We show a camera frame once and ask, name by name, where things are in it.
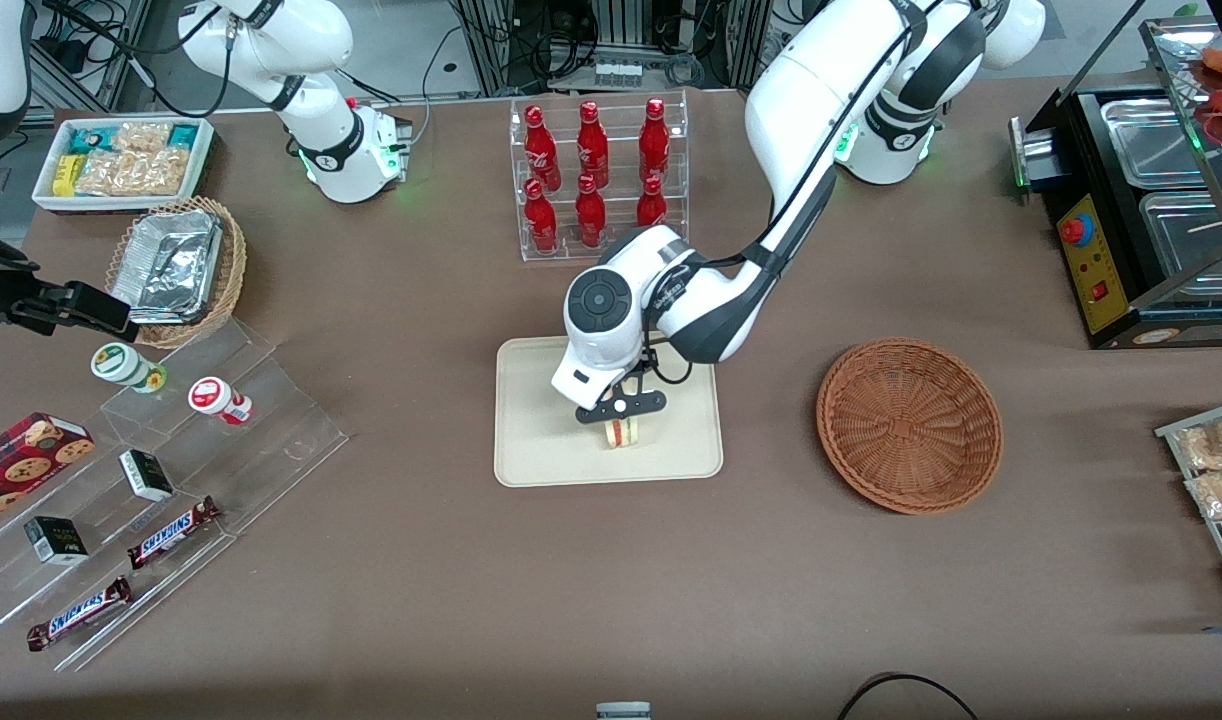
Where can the grey device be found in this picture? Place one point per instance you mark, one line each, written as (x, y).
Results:
(623, 711)

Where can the triangle sandwich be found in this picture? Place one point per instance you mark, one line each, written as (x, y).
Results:
(622, 434)

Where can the white power strip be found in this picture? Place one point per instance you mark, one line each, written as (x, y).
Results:
(618, 72)

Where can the clear acrylic step display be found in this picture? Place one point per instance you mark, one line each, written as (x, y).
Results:
(271, 440)

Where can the yellow snack packet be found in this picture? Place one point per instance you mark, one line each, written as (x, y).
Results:
(66, 175)

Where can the cream plastic tray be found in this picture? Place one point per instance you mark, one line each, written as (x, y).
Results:
(531, 440)

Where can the red cookie box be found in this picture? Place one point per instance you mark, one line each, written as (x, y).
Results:
(21, 460)

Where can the teal snack packet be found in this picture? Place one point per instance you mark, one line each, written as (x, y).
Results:
(91, 138)
(183, 135)

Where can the aluminium frame rack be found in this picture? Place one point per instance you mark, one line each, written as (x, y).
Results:
(491, 40)

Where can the red emergency stop button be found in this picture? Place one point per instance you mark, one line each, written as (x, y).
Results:
(1076, 231)

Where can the black food warmer machine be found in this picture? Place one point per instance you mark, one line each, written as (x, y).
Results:
(1081, 160)

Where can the wooden skewer stick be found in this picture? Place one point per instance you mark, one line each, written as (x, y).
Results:
(1219, 224)

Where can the clear fried snack bag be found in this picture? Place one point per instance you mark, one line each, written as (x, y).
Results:
(1211, 445)
(1221, 495)

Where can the metal snack display rack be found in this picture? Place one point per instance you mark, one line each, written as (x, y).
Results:
(1171, 430)

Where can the silver foil tray stack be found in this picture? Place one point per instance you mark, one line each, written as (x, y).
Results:
(166, 265)

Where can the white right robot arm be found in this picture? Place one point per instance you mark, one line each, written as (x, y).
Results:
(321, 130)

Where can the small black carton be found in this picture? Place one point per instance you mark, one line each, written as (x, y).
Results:
(56, 541)
(147, 476)

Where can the clear acrylic bottle rack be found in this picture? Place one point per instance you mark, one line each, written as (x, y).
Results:
(619, 180)

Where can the stainless steel pan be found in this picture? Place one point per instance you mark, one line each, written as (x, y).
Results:
(1156, 145)
(1186, 245)

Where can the red rocker switch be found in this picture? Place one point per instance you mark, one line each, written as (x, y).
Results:
(1101, 292)

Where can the brown round wicker basket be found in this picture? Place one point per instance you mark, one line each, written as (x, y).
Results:
(911, 430)

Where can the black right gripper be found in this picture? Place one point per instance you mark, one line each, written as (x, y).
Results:
(9, 297)

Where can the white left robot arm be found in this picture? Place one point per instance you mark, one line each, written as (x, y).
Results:
(821, 80)

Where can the green capped yogurt bottle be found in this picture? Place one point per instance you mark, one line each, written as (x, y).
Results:
(121, 365)

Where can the red cola bottle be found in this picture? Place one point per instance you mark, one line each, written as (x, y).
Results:
(590, 217)
(592, 150)
(651, 208)
(541, 222)
(542, 155)
(654, 148)

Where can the clear rice cracker bag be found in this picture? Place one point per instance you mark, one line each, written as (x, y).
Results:
(141, 136)
(131, 175)

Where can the white rectangular snack bin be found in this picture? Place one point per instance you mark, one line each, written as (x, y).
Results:
(121, 205)

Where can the Snickers chocolate bar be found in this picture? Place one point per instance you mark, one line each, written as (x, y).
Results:
(79, 613)
(171, 533)

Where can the tan wicker basket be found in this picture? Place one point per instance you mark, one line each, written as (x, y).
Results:
(234, 270)

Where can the red capped yogurt bottle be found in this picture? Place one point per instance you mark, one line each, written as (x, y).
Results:
(214, 398)

